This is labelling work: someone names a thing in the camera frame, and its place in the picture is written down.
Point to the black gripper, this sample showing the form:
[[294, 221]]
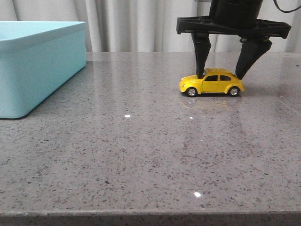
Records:
[[232, 17]]

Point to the yellow toy beetle car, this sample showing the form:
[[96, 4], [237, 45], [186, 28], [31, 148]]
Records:
[[213, 80]]

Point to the grey curtain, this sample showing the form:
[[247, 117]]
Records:
[[116, 25]]

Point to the light blue plastic box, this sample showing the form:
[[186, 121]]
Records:
[[36, 58]]

